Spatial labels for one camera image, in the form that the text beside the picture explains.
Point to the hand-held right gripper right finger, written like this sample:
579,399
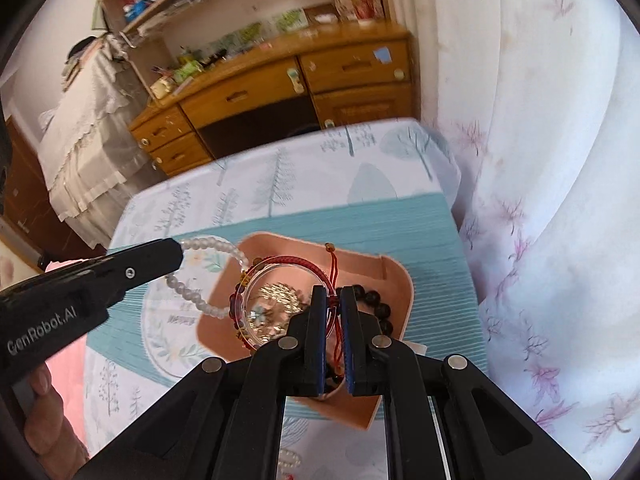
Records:
350,345

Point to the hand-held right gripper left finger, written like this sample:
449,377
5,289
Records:
320,345

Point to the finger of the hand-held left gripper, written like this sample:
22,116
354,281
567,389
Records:
145,270

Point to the pink box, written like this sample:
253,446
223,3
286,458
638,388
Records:
380,300

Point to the teal flower brooch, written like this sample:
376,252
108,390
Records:
261,317

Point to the gold leaf hair comb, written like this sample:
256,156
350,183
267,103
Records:
280,292

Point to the person's left hand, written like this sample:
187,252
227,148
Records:
50,425

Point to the pink blanket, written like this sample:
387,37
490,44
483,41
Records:
67,400

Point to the tree print tablecloth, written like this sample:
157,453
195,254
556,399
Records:
325,210

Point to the white lace cover cloth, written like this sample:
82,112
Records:
85,140

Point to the white mug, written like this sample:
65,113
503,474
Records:
161,87

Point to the wooden desk with drawers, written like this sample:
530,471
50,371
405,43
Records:
260,95

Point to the white floral curtain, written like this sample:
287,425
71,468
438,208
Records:
550,160

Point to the strip of green flower stickers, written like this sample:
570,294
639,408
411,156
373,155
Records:
280,22

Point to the blue sticker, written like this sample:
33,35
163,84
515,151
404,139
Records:
383,55

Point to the red and white paper cup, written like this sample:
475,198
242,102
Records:
365,2

